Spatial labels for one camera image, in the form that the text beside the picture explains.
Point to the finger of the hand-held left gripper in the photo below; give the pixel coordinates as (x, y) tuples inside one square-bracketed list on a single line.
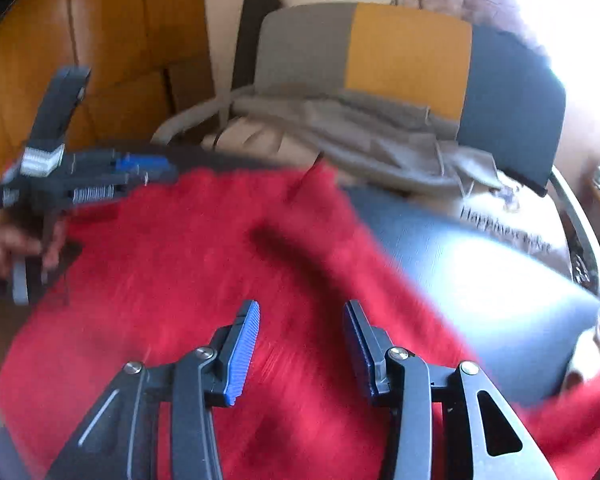
[(100, 194), (140, 164)]

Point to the beige knit sweater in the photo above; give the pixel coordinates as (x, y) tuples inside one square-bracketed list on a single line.
[(595, 340)]

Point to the person's left hand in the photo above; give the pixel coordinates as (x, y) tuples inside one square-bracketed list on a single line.
[(10, 245)]

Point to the bright window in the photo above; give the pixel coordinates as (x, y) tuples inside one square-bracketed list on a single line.
[(570, 10)]

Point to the grey cloth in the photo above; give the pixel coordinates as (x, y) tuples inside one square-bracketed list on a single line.
[(360, 130)]

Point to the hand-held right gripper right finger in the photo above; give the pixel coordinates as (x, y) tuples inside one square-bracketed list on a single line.
[(362, 355)]

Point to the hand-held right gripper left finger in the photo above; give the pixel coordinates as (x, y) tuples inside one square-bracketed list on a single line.
[(242, 355)]

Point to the printed pale cushion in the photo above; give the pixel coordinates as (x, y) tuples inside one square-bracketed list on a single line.
[(505, 220)]

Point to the red knit sweater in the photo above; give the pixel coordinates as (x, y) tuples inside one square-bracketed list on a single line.
[(180, 270)]

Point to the black rolled mat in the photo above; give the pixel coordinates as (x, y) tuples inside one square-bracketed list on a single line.
[(252, 35)]

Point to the grey yellow blue armchair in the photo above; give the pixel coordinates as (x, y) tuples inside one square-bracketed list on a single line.
[(510, 90)]

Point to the wooden wardrobe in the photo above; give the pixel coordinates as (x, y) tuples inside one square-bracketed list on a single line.
[(130, 35)]

